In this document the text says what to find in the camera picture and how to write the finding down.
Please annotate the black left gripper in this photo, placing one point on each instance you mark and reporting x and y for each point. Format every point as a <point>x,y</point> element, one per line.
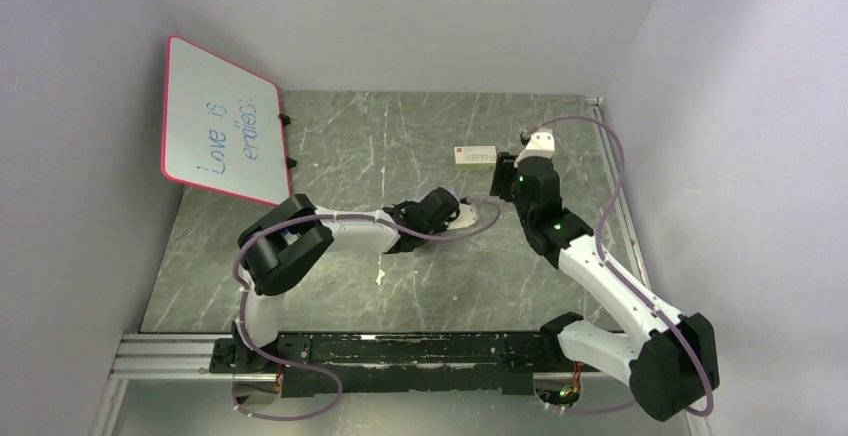
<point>448,214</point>

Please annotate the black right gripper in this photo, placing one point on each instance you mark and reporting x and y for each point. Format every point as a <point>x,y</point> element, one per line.
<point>502,179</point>

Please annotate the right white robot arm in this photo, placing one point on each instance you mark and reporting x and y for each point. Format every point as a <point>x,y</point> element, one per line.
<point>666,358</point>

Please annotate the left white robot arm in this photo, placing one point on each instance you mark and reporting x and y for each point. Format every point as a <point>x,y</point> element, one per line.
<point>279,250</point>

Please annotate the small white cardboard box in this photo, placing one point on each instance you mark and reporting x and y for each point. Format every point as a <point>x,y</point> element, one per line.
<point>475,157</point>

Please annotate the red framed whiteboard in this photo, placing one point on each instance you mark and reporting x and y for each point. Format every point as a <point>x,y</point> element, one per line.
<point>222,127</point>

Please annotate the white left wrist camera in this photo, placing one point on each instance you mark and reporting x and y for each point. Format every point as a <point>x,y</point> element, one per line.
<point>465,217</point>

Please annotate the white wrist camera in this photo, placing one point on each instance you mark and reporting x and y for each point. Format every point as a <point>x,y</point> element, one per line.
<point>465,217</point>
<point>541,144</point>

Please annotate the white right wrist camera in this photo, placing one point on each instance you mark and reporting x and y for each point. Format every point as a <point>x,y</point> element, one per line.
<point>541,144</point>

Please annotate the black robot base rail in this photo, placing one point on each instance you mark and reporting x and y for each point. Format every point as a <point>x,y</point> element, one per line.
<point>323,362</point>

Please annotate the aluminium frame rail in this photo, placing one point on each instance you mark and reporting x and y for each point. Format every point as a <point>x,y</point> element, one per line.
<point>158,356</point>

